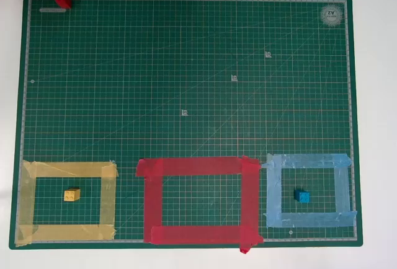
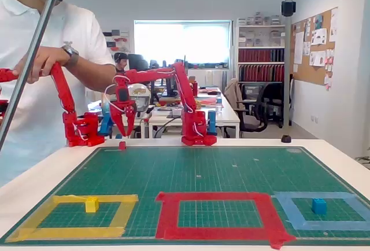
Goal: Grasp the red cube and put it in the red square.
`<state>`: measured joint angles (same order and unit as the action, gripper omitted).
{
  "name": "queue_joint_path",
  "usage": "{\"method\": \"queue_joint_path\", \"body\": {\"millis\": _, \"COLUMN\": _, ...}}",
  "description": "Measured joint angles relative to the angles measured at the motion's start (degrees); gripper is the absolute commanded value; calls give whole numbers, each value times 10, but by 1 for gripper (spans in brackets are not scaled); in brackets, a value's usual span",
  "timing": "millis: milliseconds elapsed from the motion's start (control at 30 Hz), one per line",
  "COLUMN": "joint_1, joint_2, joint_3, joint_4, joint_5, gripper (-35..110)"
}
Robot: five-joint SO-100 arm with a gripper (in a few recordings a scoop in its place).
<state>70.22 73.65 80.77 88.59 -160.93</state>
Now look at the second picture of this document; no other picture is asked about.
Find red leader arm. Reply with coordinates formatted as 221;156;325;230
0;61;105;147

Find person's left forearm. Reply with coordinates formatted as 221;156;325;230
73;56;118;93

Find yellow toy brick cube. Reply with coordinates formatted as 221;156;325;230
84;196;100;213

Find yellow tape square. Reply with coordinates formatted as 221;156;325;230
5;194;139;243

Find red tape square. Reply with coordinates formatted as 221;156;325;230
154;191;297;250

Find blue tape square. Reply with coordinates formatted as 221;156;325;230
271;191;370;231

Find blue toy brick cube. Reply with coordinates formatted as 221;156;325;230
311;198;327;215

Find person's left hand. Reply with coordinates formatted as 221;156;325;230
13;46;71;84

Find blue table clamp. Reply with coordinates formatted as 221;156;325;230
98;112;114;136
207;110;218;136

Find white helmet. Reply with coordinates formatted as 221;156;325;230
127;83;152;117

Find seated person in dark shirt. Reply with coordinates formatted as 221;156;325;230
113;51;130;75

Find black computer monitor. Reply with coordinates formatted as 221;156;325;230
128;53;150;72

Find silver wristwatch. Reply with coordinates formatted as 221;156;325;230
61;41;80;68

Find large bright window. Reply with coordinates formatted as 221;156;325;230
133;19;232;68

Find green cutting mat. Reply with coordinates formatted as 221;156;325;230
0;146;370;246

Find operator in white shirt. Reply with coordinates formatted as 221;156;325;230
0;0;116;188

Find white office desk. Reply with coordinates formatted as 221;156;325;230
149;87;241;139

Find slanted metal pole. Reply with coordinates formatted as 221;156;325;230
0;0;66;151

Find beige jacket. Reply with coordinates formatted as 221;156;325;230
224;77;246;113

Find black office chair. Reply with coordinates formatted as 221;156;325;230
239;82;286;132

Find white shelf with binders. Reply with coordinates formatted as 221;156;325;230
235;16;287;84

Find grey vertical pillar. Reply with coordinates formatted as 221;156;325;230
284;0;294;127

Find cork pin board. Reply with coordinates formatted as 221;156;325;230
290;6;339;91

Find green plant leaves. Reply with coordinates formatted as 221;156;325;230
354;146;370;171

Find white servo cable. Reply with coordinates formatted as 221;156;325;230
103;82;120;106

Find wall tool rack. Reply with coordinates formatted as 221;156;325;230
102;28;131;52

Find black pillar bracket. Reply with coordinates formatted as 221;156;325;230
281;1;297;17

